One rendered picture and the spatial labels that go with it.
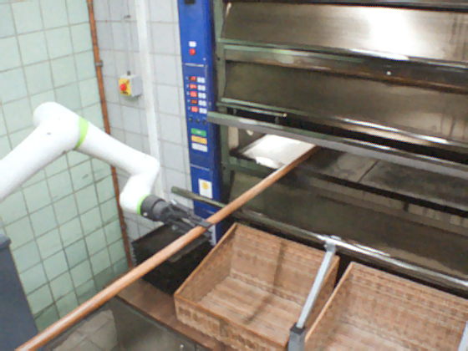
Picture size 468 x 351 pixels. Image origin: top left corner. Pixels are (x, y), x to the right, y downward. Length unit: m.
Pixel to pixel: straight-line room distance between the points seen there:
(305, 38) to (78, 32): 1.30
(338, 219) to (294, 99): 0.53
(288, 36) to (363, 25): 0.29
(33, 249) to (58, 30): 1.19
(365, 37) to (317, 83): 0.28
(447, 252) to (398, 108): 0.58
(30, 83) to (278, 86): 1.25
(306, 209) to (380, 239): 0.35
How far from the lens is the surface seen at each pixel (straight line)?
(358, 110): 1.70
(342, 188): 1.85
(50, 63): 2.46
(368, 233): 1.89
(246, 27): 1.87
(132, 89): 2.34
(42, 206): 2.58
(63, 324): 1.25
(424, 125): 1.63
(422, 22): 1.60
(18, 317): 1.85
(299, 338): 1.49
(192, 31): 2.02
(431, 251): 1.84
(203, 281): 2.12
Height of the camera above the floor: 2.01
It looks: 25 degrees down
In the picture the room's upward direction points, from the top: 2 degrees counter-clockwise
